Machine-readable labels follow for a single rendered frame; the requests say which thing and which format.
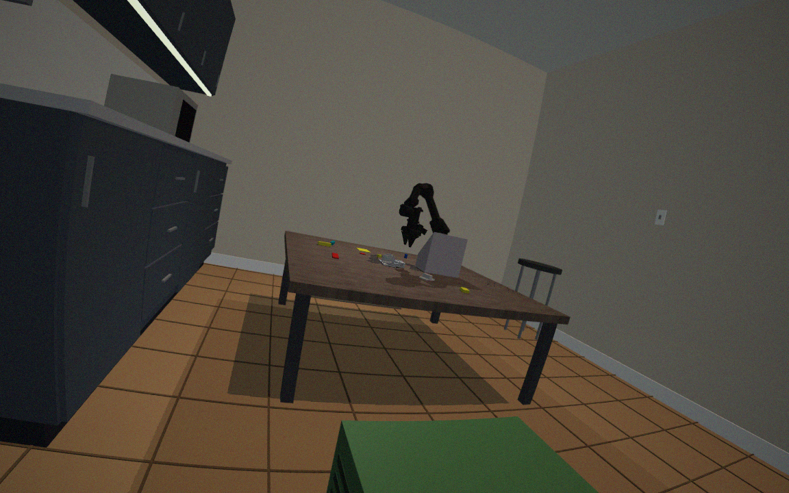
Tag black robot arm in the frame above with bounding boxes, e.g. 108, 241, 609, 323
399, 183, 450, 235

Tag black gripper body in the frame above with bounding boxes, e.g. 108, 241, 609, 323
401, 217, 421, 236

